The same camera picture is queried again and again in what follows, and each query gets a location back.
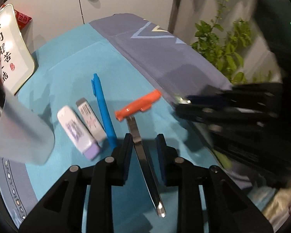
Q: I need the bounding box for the orange utility knife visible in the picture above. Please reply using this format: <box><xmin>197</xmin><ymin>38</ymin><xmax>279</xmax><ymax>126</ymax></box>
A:
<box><xmin>114</xmin><ymin>90</ymin><xmax>162</xmax><ymax>122</ymax></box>

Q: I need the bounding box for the white purple correction tape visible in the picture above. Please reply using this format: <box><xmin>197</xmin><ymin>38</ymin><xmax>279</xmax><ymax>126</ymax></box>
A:
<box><xmin>57</xmin><ymin>106</ymin><xmax>100</xmax><ymax>160</ymax></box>

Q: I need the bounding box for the blue pen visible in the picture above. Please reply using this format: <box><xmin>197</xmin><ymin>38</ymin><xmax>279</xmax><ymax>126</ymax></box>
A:
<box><xmin>91</xmin><ymin>73</ymin><xmax>118</xmax><ymax>149</ymax></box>

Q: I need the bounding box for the white pink eraser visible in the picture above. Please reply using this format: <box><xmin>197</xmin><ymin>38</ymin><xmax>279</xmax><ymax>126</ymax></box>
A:
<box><xmin>76</xmin><ymin>98</ymin><xmax>107</xmax><ymax>143</ymax></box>

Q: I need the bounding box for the red hanging ornament bag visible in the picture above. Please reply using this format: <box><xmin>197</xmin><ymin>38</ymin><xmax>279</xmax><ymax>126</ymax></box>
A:
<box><xmin>1</xmin><ymin>10</ymin><xmax>32</xmax><ymax>31</ymax></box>

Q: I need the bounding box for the dark metal pen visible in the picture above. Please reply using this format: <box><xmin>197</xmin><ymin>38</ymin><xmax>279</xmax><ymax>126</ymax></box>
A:
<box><xmin>126</xmin><ymin>116</ymin><xmax>166</xmax><ymax>218</ymax></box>

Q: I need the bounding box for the framed calligraphy sign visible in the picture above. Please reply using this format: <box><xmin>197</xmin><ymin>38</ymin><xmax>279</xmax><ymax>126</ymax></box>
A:
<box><xmin>0</xmin><ymin>4</ymin><xmax>36</xmax><ymax>94</ymax></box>

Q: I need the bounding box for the translucent plastic pen cup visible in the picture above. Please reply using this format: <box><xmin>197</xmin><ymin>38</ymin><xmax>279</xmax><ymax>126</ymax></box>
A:
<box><xmin>0</xmin><ymin>90</ymin><xmax>55</xmax><ymax>165</ymax></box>

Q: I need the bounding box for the green potted plant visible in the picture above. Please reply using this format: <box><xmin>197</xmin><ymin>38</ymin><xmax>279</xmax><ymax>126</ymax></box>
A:
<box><xmin>191</xmin><ymin>0</ymin><xmax>276</xmax><ymax>84</ymax></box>

